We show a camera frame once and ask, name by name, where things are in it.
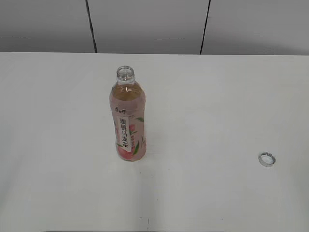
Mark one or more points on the pink oolong tea bottle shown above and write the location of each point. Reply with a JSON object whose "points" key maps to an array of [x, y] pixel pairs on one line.
{"points": [[127, 101]]}

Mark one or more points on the white bottle cap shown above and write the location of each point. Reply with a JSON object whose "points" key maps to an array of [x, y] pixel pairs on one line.
{"points": [[266, 159]]}

